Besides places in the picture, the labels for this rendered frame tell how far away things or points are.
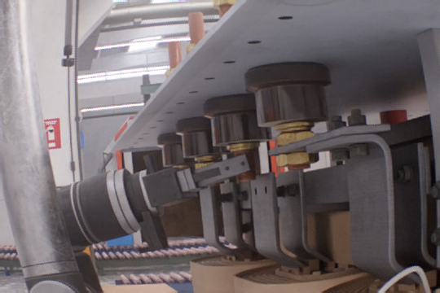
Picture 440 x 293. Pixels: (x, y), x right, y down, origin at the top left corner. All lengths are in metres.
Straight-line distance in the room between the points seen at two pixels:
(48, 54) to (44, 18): 0.69
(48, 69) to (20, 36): 10.46
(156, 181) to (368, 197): 0.47
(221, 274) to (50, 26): 10.43
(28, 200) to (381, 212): 0.55
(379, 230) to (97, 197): 0.57
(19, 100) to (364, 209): 0.57
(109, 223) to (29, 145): 0.20
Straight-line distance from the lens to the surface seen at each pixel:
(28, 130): 1.10
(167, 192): 1.15
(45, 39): 11.73
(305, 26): 0.70
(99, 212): 1.19
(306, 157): 0.92
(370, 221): 0.77
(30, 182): 1.08
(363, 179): 0.78
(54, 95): 11.54
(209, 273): 1.53
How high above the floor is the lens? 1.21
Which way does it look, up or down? 4 degrees up
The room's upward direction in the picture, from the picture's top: 6 degrees counter-clockwise
